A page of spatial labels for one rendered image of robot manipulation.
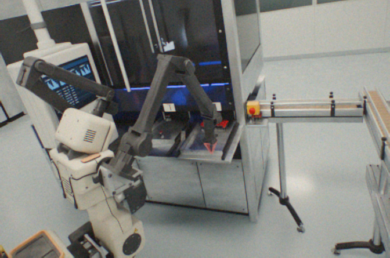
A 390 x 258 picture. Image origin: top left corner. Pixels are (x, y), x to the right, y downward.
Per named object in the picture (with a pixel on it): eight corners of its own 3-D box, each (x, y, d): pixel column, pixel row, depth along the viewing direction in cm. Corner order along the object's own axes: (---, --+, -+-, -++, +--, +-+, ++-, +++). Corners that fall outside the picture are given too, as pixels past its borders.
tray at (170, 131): (162, 119, 212) (161, 115, 211) (193, 119, 203) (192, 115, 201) (140, 142, 184) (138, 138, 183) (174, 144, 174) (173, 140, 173)
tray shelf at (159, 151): (157, 122, 215) (156, 119, 214) (246, 122, 188) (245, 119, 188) (123, 157, 175) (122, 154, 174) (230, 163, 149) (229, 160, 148)
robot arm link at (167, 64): (157, 44, 112) (176, 47, 106) (176, 58, 123) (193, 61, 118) (117, 148, 108) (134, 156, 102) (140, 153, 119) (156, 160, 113)
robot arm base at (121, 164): (99, 164, 104) (116, 174, 96) (110, 145, 106) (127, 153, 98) (116, 171, 110) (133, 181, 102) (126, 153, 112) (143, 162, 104)
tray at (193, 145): (198, 126, 191) (198, 122, 190) (235, 126, 182) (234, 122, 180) (180, 153, 163) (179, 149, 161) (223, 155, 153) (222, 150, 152)
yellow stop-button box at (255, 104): (249, 110, 182) (248, 100, 179) (260, 109, 179) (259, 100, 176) (247, 115, 176) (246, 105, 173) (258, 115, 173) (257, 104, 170)
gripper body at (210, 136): (218, 137, 155) (217, 124, 153) (213, 144, 146) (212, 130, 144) (207, 137, 158) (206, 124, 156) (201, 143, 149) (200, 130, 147)
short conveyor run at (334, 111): (248, 123, 190) (246, 102, 183) (252, 113, 203) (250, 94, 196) (363, 124, 164) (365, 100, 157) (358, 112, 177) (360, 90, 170)
